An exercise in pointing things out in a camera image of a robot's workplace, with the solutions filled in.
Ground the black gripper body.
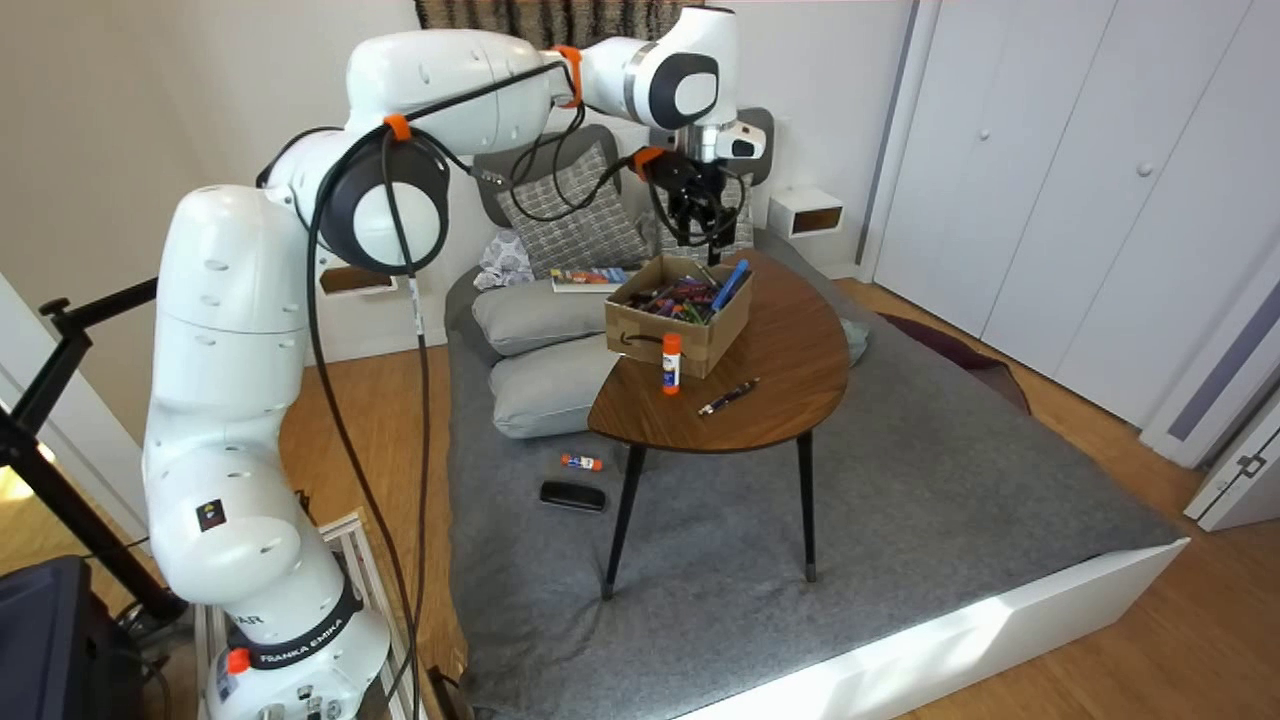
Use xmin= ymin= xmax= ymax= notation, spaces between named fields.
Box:
xmin=648 ymin=119 xmax=767 ymax=239

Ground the blue marker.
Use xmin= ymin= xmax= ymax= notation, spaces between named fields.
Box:
xmin=708 ymin=261 xmax=752 ymax=317

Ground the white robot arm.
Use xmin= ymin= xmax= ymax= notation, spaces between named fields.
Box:
xmin=139 ymin=7 xmax=763 ymax=720

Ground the markers pile in box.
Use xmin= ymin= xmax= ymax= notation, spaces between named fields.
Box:
xmin=627 ymin=276 xmax=715 ymax=325

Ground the cardboard box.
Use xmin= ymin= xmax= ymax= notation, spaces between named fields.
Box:
xmin=604 ymin=261 xmax=752 ymax=378

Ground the right checkered cushion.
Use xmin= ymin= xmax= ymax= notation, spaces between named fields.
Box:
xmin=734 ymin=177 xmax=755 ymax=252

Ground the checkered cushion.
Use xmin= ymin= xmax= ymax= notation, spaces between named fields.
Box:
xmin=734 ymin=177 xmax=755 ymax=252
xmin=499 ymin=146 xmax=648 ymax=276

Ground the standing glue stick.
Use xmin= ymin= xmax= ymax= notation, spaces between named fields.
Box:
xmin=662 ymin=332 xmax=684 ymax=396

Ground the left checkered cushion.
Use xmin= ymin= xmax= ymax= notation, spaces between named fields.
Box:
xmin=499 ymin=146 xmax=648 ymax=276

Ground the wooden side table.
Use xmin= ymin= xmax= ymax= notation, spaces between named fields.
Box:
xmin=590 ymin=252 xmax=854 ymax=591

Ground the black marker on table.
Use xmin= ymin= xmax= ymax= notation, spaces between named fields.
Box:
xmin=697 ymin=378 xmax=755 ymax=419

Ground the grey front pillow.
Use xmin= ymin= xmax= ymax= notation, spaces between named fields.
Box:
xmin=487 ymin=335 xmax=615 ymax=438

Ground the glue stick on bed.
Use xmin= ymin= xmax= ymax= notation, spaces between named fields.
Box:
xmin=560 ymin=450 xmax=604 ymax=475

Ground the white wall shelf box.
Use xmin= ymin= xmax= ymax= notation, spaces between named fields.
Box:
xmin=767 ymin=191 xmax=848 ymax=276

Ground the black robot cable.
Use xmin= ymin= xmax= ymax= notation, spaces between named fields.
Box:
xmin=254 ymin=51 xmax=734 ymax=720

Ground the woven wall hanging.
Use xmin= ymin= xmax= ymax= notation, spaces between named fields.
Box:
xmin=408 ymin=0 xmax=699 ymax=49

